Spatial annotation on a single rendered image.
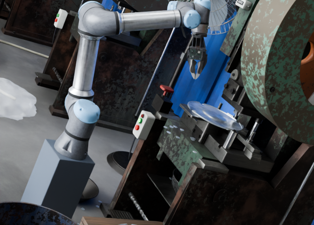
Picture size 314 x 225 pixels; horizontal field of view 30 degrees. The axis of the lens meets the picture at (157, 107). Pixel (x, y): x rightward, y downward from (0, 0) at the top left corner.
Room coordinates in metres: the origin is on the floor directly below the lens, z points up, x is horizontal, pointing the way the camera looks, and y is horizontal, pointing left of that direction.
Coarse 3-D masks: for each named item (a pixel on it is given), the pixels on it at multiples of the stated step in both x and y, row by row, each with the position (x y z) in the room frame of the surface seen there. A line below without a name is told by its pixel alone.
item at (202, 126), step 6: (186, 108) 2.63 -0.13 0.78; (192, 114) 2.57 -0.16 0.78; (198, 120) 2.70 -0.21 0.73; (204, 120) 2.59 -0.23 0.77; (198, 126) 2.68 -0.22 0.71; (204, 126) 2.65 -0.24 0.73; (210, 126) 2.64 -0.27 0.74; (216, 126) 2.66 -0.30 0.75; (192, 132) 2.70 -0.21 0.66; (198, 132) 2.66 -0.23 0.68; (204, 132) 2.64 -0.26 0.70; (210, 132) 2.65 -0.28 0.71; (216, 132) 2.66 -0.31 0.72; (198, 138) 2.65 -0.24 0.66; (204, 138) 2.64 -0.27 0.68
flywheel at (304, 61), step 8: (312, 40) 2.34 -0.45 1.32; (312, 48) 2.38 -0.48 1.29; (312, 56) 2.38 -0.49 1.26; (304, 64) 2.36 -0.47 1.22; (312, 64) 2.38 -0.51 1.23; (304, 72) 2.37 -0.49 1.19; (312, 72) 2.39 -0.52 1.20; (304, 80) 2.38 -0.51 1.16; (312, 80) 2.40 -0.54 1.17; (304, 88) 2.39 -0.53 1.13; (312, 88) 2.41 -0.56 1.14; (312, 96) 2.35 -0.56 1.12; (312, 104) 2.36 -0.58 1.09
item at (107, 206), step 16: (160, 112) 2.85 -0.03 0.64; (160, 128) 2.82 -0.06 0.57; (144, 144) 2.79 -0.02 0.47; (144, 160) 2.82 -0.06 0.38; (128, 176) 2.79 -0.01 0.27; (144, 176) 2.84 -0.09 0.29; (128, 192) 2.81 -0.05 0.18; (144, 192) 2.86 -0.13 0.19; (112, 208) 2.80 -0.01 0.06; (128, 208) 2.84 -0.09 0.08; (144, 208) 2.89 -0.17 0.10; (160, 208) 2.94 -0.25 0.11
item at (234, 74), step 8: (240, 64) 2.77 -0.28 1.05; (232, 72) 2.77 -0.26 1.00; (240, 72) 2.74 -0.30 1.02; (232, 80) 2.72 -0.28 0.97; (240, 80) 2.72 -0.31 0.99; (224, 88) 2.74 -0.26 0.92; (232, 88) 2.68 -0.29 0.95; (240, 88) 2.67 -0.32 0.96; (232, 96) 2.67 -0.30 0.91; (240, 96) 2.67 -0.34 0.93; (240, 104) 2.66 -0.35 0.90; (248, 104) 2.69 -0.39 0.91
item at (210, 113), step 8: (192, 104) 2.73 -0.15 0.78; (200, 104) 2.80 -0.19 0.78; (200, 112) 2.66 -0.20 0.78; (208, 112) 2.69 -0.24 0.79; (216, 112) 2.78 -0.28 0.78; (224, 112) 2.83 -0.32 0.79; (208, 120) 2.58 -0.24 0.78; (216, 120) 2.64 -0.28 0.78; (224, 120) 2.68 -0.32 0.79; (232, 120) 2.77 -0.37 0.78; (224, 128) 2.56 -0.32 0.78; (232, 128) 2.63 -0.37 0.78; (240, 128) 2.69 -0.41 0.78
